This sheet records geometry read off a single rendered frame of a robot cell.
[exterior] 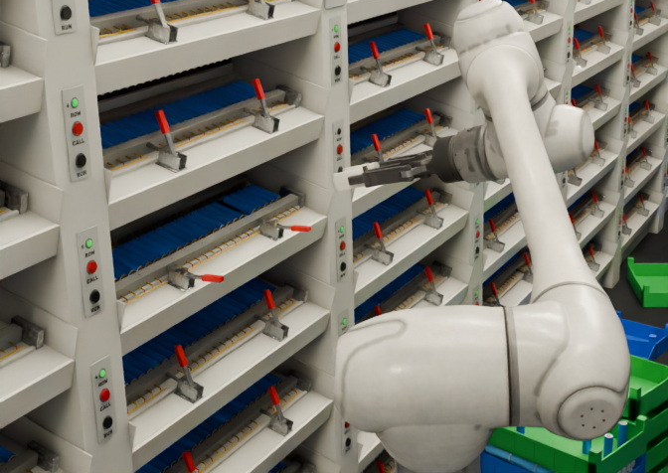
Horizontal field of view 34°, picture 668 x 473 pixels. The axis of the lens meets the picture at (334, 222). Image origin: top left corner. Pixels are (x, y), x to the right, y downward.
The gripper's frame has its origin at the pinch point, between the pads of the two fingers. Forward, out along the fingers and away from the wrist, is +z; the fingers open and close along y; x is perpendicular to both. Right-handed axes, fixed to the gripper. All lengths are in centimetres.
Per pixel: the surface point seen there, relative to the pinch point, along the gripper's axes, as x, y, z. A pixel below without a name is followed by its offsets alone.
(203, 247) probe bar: 3.7, 20.5, 19.4
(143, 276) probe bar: 3.4, 36.1, 19.2
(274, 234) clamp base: 6.7, 4.4, 16.5
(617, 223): 71, -225, 35
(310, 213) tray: 7.0, -10.7, 18.3
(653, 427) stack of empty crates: 82, -74, -15
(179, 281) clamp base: 6.2, 31.1, 17.1
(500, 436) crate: 68, -41, 7
